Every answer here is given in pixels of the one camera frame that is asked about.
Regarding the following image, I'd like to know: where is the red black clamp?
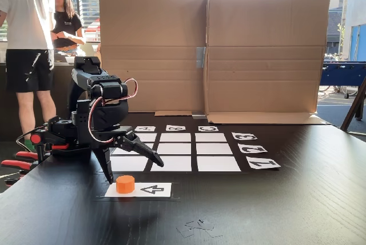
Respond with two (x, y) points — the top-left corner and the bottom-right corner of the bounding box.
(1, 133), (71, 186)

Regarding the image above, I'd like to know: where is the paper label number 3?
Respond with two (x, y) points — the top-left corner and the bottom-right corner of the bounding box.
(231, 131), (258, 141)

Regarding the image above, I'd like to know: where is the blue foosball table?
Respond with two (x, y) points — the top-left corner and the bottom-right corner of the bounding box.
(319, 61), (366, 99)

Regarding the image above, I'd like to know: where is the paper label number 2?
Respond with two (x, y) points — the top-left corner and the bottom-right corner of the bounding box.
(237, 143), (268, 154)

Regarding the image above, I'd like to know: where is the person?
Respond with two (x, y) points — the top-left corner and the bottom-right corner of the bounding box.
(50, 0), (87, 57)
(0, 0), (57, 152)

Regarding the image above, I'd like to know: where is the dark wooden stand leg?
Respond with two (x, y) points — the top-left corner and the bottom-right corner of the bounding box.
(340, 78), (366, 133)

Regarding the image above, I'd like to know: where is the brown cardboard screen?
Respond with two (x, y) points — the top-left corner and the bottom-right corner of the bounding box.
(98, 0), (332, 125)

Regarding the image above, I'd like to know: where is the white nine-square grid sheet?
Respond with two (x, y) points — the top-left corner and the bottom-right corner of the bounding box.
(98, 132), (242, 173)

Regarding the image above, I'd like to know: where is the white arrow paper sheet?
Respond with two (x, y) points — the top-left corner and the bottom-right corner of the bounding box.
(104, 182), (173, 198)

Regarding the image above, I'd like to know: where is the round orange token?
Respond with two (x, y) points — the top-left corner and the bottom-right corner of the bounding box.
(116, 175), (136, 194)

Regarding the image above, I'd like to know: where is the paper label number 1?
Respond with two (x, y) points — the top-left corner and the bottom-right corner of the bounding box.
(245, 156), (282, 170)

